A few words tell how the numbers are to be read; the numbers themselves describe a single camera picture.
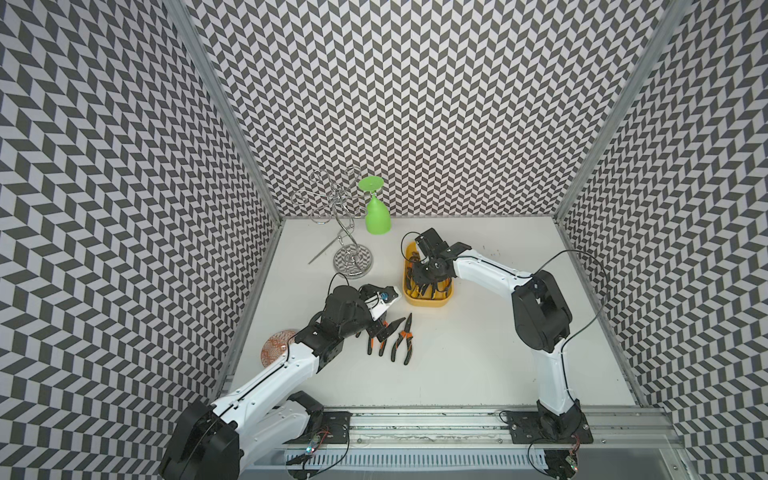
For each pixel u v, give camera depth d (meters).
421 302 0.94
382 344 0.86
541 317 0.53
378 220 0.90
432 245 0.77
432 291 0.93
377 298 0.65
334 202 0.84
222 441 0.38
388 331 0.70
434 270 0.72
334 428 0.72
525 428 0.75
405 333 0.88
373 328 0.70
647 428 0.77
